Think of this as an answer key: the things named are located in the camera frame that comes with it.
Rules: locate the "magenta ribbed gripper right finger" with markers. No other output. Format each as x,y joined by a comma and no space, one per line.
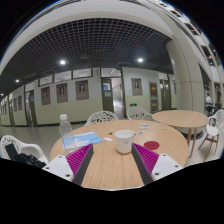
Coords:
152,166

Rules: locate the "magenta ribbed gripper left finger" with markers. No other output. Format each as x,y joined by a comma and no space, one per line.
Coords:
73,166

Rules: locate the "clear plastic water bottle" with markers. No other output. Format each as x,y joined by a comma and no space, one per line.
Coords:
65,129

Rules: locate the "round red coaster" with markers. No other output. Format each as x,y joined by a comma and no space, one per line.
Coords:
151,145

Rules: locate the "light blue paper booklet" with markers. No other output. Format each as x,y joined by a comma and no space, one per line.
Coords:
80,140

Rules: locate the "white ceramic mug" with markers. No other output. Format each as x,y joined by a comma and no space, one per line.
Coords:
124,140

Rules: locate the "round wooden table near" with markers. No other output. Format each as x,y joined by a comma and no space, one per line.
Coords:
109,169

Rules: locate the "round wooden table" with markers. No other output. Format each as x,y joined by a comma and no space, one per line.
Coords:
186,119
109,169

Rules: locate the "small white packet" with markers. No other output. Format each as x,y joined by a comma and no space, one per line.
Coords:
144,126

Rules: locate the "small white card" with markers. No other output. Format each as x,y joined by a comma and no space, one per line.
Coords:
108,139

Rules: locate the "black bag on chair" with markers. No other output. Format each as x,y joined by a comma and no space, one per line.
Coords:
23,158

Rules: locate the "white lattice chair middle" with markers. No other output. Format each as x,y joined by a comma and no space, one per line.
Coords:
137,113

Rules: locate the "white lattice chair behind table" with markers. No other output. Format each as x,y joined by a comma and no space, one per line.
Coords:
101,116

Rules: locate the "round wooden table far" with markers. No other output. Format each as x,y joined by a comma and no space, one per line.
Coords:
186,119

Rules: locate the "framed portrait poster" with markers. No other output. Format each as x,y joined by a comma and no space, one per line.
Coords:
45,95
82,91
62,93
136,86

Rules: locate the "white lattice chair left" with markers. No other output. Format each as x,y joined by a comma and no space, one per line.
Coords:
20,147

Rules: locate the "red notice poster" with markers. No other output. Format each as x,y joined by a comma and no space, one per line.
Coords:
153,89

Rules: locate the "white chair right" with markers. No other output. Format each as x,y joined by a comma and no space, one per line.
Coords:
215,130

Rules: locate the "person in white shirt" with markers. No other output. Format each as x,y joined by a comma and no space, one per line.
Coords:
209,104

